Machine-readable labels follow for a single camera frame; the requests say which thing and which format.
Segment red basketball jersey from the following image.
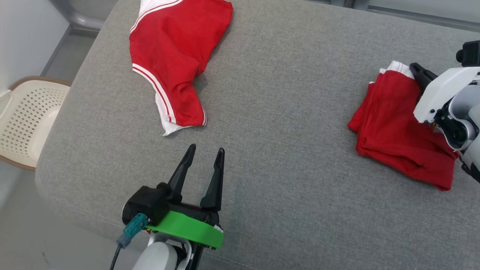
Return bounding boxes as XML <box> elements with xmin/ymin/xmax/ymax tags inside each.
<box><xmin>129</xmin><ymin>0</ymin><xmax>234</xmax><ymax>137</ymax></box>

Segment red basketball shorts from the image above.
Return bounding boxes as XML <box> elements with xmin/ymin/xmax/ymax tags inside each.
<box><xmin>347</xmin><ymin>60</ymin><xmax>460</xmax><ymax>192</ymax></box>

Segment left camera cable teal plug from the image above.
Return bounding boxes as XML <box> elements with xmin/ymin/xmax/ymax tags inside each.
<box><xmin>109</xmin><ymin>212</ymin><xmax>149</xmax><ymax>270</ymax></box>

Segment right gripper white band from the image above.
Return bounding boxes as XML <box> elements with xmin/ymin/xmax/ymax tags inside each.
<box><xmin>409</xmin><ymin>62</ymin><xmax>480</xmax><ymax>124</ymax></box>

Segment grey curved metal pipe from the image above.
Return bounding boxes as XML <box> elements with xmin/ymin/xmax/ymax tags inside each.
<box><xmin>51</xmin><ymin>0</ymin><xmax>107</xmax><ymax>30</ymax></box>

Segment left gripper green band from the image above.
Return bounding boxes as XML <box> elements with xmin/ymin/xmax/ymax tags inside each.
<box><xmin>146</xmin><ymin>144</ymin><xmax>226</xmax><ymax>250</ymax></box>

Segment cream plastic laundry basket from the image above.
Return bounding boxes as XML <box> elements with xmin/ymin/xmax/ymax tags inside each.
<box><xmin>0</xmin><ymin>76</ymin><xmax>72</xmax><ymax>172</ymax></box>

